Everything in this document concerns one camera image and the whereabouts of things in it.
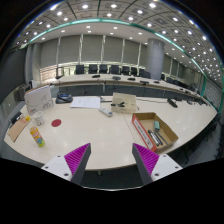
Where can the black marker pen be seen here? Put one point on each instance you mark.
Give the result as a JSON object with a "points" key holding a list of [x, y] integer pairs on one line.
{"points": [[154, 138]]}

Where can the white paper cup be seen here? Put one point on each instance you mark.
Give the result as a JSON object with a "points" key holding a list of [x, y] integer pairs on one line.
{"points": [[39, 118]]}

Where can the brown cardboard piece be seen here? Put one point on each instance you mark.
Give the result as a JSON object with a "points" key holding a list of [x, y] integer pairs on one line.
{"points": [[18, 127]]}

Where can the white paper sheets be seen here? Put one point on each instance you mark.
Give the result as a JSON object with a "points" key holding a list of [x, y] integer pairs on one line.
{"points": [[85, 102]]}

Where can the open cardboard box red side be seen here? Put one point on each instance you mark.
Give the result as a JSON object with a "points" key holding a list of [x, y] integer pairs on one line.
{"points": [[165, 136]]}

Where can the beige cardboard box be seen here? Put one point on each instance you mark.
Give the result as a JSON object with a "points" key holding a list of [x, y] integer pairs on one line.
{"points": [[130, 103]]}

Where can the white printed carton box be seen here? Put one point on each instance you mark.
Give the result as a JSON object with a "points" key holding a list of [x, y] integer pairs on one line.
{"points": [[38, 99]]}

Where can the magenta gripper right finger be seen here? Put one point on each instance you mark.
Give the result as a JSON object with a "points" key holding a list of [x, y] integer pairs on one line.
{"points": [[152, 166]]}

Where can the red round coaster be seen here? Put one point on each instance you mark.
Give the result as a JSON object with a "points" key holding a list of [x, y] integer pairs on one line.
{"points": [[56, 123]]}

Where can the teal small box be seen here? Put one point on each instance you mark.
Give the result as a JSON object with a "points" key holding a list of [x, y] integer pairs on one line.
{"points": [[156, 125]]}

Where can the grey round pillar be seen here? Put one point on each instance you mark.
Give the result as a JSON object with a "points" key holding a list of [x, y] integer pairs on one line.
{"points": [[155, 58]]}

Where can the colourful plastic bottle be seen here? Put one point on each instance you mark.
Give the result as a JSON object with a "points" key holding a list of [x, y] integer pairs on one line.
{"points": [[37, 136]]}

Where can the long curved conference desk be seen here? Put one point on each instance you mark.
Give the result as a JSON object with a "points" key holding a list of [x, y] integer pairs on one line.
{"points": [[107, 84]]}

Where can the black flat device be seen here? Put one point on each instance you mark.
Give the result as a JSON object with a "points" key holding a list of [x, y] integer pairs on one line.
{"points": [[172, 103]]}

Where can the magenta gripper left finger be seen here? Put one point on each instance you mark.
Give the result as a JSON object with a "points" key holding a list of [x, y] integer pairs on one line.
{"points": [[71, 166]]}

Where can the black office chair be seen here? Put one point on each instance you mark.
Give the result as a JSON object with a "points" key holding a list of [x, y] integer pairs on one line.
{"points": [[114, 69], [103, 68], [93, 69], [125, 70], [79, 69]]}

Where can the white remote control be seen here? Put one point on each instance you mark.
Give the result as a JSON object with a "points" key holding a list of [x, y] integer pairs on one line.
{"points": [[105, 112]]}

